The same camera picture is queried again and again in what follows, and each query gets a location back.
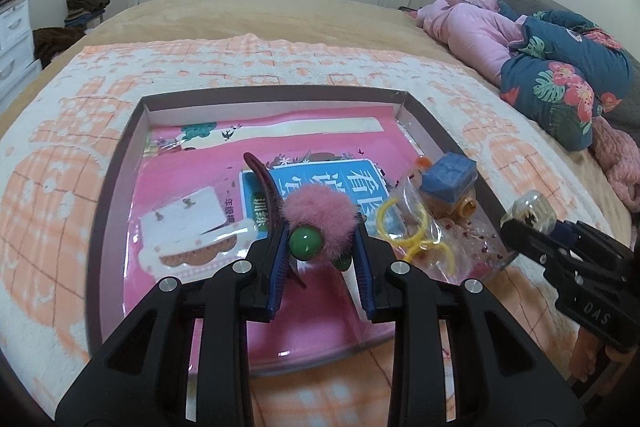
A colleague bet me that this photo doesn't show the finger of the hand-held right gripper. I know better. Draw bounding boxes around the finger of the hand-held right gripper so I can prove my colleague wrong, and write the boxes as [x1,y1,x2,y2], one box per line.
[552,221,581,248]
[500,219,553,268]

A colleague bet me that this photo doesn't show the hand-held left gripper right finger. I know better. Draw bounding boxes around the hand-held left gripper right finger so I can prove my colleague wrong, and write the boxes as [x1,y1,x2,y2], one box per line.
[354,222,586,427]

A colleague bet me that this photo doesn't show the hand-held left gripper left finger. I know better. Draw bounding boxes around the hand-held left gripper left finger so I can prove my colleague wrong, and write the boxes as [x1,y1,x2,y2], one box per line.
[55,224,291,427]

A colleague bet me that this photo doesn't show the clear bead hair tie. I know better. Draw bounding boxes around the clear bead hair tie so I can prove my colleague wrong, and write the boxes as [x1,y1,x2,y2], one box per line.
[502,189,557,235]

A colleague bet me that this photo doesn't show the yellow hair ties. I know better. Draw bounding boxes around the yellow hair ties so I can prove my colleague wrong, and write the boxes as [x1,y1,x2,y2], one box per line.
[375,179,458,283]

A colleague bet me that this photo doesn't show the pink pom-pom hair tie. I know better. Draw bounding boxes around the pink pom-pom hair tie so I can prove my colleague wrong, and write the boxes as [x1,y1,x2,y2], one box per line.
[282,188,363,272]

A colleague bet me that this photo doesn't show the maroon hair clip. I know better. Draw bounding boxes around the maroon hair clip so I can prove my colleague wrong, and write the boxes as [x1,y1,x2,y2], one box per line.
[243,152,308,290]

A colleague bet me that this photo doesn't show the blue and orange toy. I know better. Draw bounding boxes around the blue and orange toy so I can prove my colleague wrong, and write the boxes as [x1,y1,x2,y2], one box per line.
[414,156,476,219]

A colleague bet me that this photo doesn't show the blue block hair accessory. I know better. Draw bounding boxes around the blue block hair accessory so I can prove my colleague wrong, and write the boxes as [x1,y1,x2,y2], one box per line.
[419,153,476,202]

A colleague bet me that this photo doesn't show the clear packet with earring card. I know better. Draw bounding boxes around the clear packet with earring card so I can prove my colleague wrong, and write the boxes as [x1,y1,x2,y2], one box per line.
[137,186,261,258]

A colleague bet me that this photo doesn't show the brown cardboard box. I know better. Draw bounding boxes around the brown cardboard box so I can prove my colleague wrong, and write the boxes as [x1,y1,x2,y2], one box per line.
[86,86,517,380]

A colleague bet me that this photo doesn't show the person's right hand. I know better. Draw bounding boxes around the person's right hand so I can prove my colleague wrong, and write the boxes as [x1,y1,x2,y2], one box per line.
[572,332,608,383]

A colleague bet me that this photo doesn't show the pink knitted garment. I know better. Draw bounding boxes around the pink knitted garment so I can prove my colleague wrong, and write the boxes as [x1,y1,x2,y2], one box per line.
[592,117,640,202]

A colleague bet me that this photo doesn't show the pink book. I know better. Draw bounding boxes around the pink book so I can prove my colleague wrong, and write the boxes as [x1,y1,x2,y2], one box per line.
[120,113,481,378]

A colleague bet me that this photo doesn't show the blue floral quilt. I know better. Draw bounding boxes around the blue floral quilt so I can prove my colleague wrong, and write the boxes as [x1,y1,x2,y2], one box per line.
[500,9,633,152]

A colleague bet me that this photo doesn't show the pink jacket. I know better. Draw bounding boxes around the pink jacket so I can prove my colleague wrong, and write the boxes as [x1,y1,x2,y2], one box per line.
[415,0,526,88]

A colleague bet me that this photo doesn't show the tan bed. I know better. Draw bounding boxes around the tan bed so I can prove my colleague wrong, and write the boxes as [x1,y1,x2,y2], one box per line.
[0,0,640,258]

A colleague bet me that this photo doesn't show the orange and white blanket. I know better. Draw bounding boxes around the orange and white blanket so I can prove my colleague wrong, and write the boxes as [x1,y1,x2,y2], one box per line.
[0,34,631,427]

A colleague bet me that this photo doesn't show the brown garment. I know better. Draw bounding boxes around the brown garment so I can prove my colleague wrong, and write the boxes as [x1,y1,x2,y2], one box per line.
[32,27,86,60]

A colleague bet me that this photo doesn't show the white drawer cabinet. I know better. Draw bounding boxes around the white drawer cabinet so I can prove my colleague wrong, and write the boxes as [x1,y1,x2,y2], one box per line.
[0,0,43,108]

